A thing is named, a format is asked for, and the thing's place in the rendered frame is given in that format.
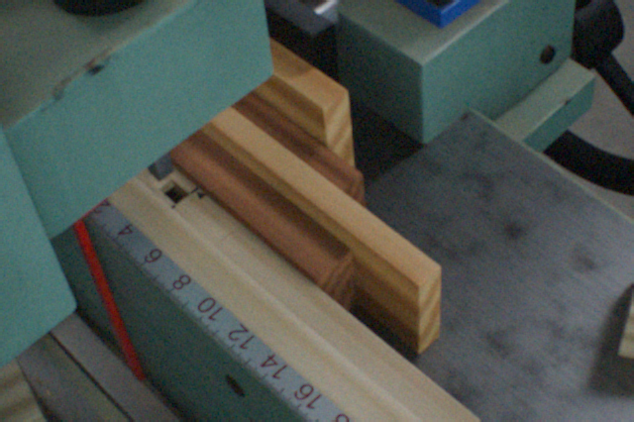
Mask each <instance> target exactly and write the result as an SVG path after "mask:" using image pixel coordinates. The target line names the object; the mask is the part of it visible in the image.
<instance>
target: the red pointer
mask: <svg viewBox="0 0 634 422"><path fill-rule="evenodd" d="M107 200H108V198H106V199H105V200H104V201H102V202H101V203H99V204H98V205H97V206H95V207H94V208H92V209H91V210H90V211H88V212H87V213H86V214H84V215H83V216H81V217H80V218H79V219H77V221H76V222H74V223H73V224H71V227H72V229H73V233H74V235H75V238H76V240H77V243H78V245H79V246H80V249H81V251H82V254H83V256H84V258H85V261H86V263H87V267H88V269H89V271H90V274H91V276H92V279H93V281H94V283H95V286H96V288H97V291H98V293H99V295H100V299H101V301H102V304H103V306H104V308H105V311H106V313H107V316H108V318H109V320H110V323H111V325H112V328H113V330H114V332H115V335H116V338H117V341H119V343H120V345H121V348H122V350H123V353H124V355H125V357H126V360H127V362H128V365H129V367H130V369H131V372H132V374H133V376H134V377H135V378H136V379H137V380H139V381H141V380H143V379H144V378H146V377H145V374H144V371H143V368H142V366H141V363H140V361H139V358H138V355H137V353H136V350H135V348H134V346H133V345H132V343H131V340H130V338H129V335H128V333H127V330H126V328H125V325H124V322H123V319H122V317H121V314H120V312H119V309H118V307H117V304H116V302H115V299H114V297H113V294H112V292H111V290H110V288H109V286H108V283H107V281H106V278H105V276H104V273H103V271H102V268H101V266H100V263H99V261H98V258H97V256H96V253H95V251H94V248H93V246H92V243H91V241H90V238H89V236H88V233H87V231H86V227H85V225H84V222H83V220H82V218H83V217H85V216H86V215H88V214H89V213H90V212H92V211H93V210H94V209H96V208H97V207H99V206H100V205H101V204H103V203H104V202H105V201H107Z"/></svg>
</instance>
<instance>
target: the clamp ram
mask: <svg viewBox="0 0 634 422"><path fill-rule="evenodd" d="M344 1H345V0H306V1H305V2H303V3H301V2H299V1H298V0H264V12H265V19H266V26H267V32H268V36H269V37H270V38H271V39H273V40H274V41H275V42H277V43H278V44H280V45H281V46H284V47H285V48H286V49H288V50H289V51H291V52H292V53H294V54H295V55H297V56H298V57H300V58H301V59H303V60H304V61H305V62H308V63H309V64H311V65H312V66H314V67H315V68H316V69H318V70H319V71H321V73H322V74H324V75H325V76H326V77H329V78H330V79H332V80H333V81H335V82H336V83H337V84H339V85H340V77H339V65H338V54H337V43H336V37H337V36H339V35H340V33H341V23H340V20H339V17H338V12H337V9H338V6H339V5H340V4H341V3H342V2H344Z"/></svg>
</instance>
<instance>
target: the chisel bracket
mask: <svg viewBox="0 0 634 422"><path fill-rule="evenodd" d="M272 73H273V65H272V59H271V52H270V45H269V39H268V32H267V26H266V19H265V12H264V0H146V1H144V2H142V3H141V4H139V5H137V6H134V7H132V8H130V9H128V10H127V11H123V12H120V13H116V14H111V15H103V16H99V17H87V16H80V15H78V16H76V15H73V14H70V13H68V12H66V11H64V10H61V9H60V8H59V7H58V6H57V5H55V3H54V1H53V0H0V120H1V122H2V124H1V125H2V127H3V129H4V131H5V134H6V136H7V138H8V142H9V145H10V147H11V149H12V151H13V153H14V156H15V160H16V162H17V165H18V167H19V169H20V171H21V172H22V175H23V177H24V181H25V183H26V186H27V188H28V190H29V192H30V195H31V197H32V199H33V201H34V203H35V206H36V210H37V212H38V215H39V217H40V219H41V221H42V223H43V226H44V228H45V230H46V232H47V234H48V238H49V240H50V241H52V240H53V239H54V238H55V237H56V236H58V235H59V233H60V232H62V231H63V230H64V229H66V228H67V227H69V226H70V225H71V224H73V223H74V222H76V221H77V219H79V218H80V217H81V216H83V215H84V214H86V213H87V212H88V211H90V210H91V209H92V208H94V207H95V206H97V205H98V204H99V203H101V202H102V201H104V200H105V199H106V198H108V197H109V195H110V194H112V193H113V192H115V191H116V190H117V189H119V188H120V187H121V186H123V185H124V184H126V183H127V182H128V181H130V180H131V179H133V178H134V177H135V176H137V175H138V174H139V172H141V171H142V170H144V169H145V168H146V167H148V166H149V165H151V164H152V163H153V162H155V161H156V160H157V159H159V158H161V157H162V156H163V155H165V153H166V152H168V151H170V150H171V149H173V148H174V147H175V146H177V145H178V144H180V143H181V142H182V141H184V140H185V139H186V138H188V137H189V136H191V134H192V133H193V132H195V131H196V130H198V129H200V128H201V127H203V126H204V125H205V124H207V123H208V122H210V121H211V120H212V119H214V118H215V117H216V116H218V114H219V113H222V112H223V111H224V110H226V109H227V108H228V107H230V106H231V105H233V104H234V103H235V102H237V101H238V100H240V99H241V98H242V97H245V96H246V95H247V93H249V92H250V91H252V90H253V89H254V88H256V87H257V86H259V85H260V84H261V83H263V82H265V81H266V80H268V79H269V78H270V77H271V75H272Z"/></svg>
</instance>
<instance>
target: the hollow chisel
mask: <svg viewBox="0 0 634 422"><path fill-rule="evenodd" d="M148 170H149V173H150V174H151V175H152V176H153V177H154V178H155V179H156V180H157V181H158V182H161V181H162V180H164V179H165V177H166V176H168V175H169V174H171V173H172V172H173V171H174V168H173V165H172V161H171V157H170V153H169V151H168V152H166V153H165V155H163V156H162V157H161V158H159V159H157V160H156V161H155V162H153V163H152V164H151V165H149V166H148Z"/></svg>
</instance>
